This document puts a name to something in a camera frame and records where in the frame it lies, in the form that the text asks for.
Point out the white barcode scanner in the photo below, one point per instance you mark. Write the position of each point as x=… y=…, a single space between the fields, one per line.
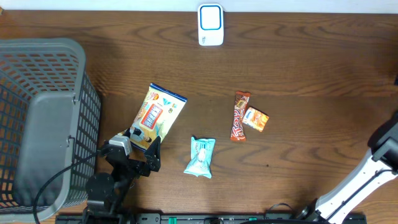
x=210 y=24

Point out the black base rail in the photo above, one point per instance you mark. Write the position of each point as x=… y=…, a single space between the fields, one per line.
x=148 y=218

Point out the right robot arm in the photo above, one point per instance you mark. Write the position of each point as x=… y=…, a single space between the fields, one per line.
x=377 y=167

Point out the grey plastic basket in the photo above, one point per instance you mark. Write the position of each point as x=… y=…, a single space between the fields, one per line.
x=50 y=115

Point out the orange chocolate bar wrapper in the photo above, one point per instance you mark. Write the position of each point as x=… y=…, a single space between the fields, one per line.
x=240 y=106

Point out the yellow snack bag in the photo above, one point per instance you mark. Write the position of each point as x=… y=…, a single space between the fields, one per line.
x=155 y=117

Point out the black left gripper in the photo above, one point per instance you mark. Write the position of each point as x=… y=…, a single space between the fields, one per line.
x=154 y=157

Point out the teal small snack packet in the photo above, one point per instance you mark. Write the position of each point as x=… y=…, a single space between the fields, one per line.
x=201 y=155

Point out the orange small snack packet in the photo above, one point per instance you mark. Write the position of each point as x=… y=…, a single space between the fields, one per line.
x=255 y=119

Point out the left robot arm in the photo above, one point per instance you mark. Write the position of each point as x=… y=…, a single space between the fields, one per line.
x=106 y=192

